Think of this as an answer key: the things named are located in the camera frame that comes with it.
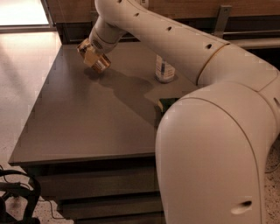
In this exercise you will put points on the right metal wall bracket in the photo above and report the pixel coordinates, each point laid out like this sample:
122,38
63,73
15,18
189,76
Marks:
222,20

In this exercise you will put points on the grey drawer cabinet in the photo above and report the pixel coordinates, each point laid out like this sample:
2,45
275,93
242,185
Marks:
90,138

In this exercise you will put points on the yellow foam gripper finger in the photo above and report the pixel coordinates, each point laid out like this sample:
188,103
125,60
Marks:
91,56

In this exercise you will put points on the left metal wall bracket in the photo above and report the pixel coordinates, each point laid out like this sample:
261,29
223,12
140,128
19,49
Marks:
94,16

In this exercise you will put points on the wooden wall panel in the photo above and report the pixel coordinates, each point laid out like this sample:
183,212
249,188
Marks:
75,11

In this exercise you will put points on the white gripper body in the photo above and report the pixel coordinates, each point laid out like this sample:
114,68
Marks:
97,43

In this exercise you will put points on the metal wall bracket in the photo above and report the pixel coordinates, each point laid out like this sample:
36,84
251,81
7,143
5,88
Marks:
222,20
94,16

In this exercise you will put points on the green and yellow sponge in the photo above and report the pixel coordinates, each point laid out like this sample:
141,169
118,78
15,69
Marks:
165,103

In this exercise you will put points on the clear plastic water bottle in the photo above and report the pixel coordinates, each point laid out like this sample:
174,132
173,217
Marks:
165,72

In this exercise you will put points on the orange soda can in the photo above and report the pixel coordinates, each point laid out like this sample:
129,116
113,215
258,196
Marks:
102,64

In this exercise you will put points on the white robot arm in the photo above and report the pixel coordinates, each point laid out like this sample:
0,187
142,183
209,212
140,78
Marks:
212,144

